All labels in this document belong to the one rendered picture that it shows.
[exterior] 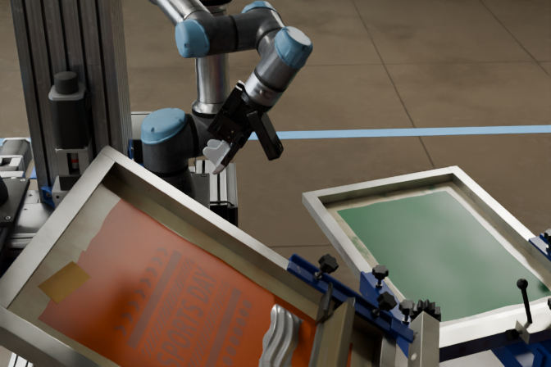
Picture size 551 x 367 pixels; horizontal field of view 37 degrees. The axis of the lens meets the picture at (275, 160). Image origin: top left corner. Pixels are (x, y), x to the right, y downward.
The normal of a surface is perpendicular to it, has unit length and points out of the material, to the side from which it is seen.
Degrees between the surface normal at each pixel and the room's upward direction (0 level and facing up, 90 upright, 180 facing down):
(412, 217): 0
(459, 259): 0
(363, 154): 0
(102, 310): 32
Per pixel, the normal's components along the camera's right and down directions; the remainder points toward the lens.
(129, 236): 0.53, -0.69
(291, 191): 0.01, -0.88
